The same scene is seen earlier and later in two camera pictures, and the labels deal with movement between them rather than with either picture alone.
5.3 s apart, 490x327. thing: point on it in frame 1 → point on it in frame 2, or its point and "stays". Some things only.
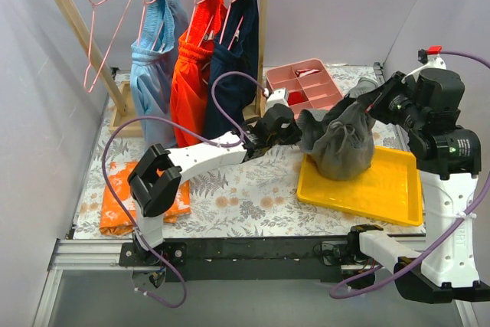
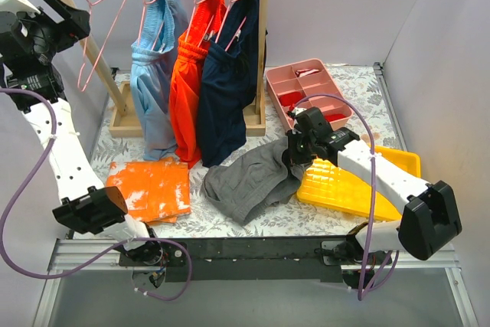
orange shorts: [190, 87] stays
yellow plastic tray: [389, 188] stays
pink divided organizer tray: [310, 86] stays
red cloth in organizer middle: [295, 97] stays
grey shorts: [341, 138] → [242, 185]
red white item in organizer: [305, 72] stays
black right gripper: [377, 98] → [290, 155]
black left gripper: [287, 128] → [61, 32]
